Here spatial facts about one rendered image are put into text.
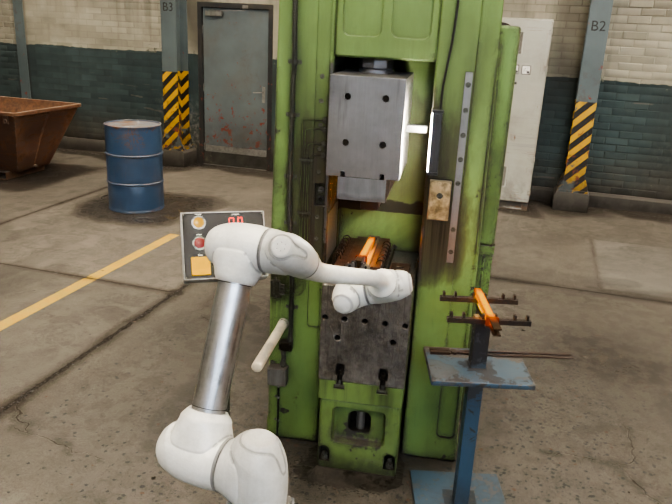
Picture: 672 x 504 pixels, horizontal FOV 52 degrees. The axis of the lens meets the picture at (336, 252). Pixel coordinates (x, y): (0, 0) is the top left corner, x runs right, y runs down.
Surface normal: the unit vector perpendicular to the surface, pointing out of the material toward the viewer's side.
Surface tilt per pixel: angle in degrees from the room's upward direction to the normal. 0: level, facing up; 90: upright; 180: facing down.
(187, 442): 63
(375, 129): 90
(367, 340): 90
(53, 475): 0
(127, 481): 0
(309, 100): 90
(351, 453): 89
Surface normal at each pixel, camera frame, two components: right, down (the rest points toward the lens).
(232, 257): -0.32, -0.04
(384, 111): -0.17, 0.30
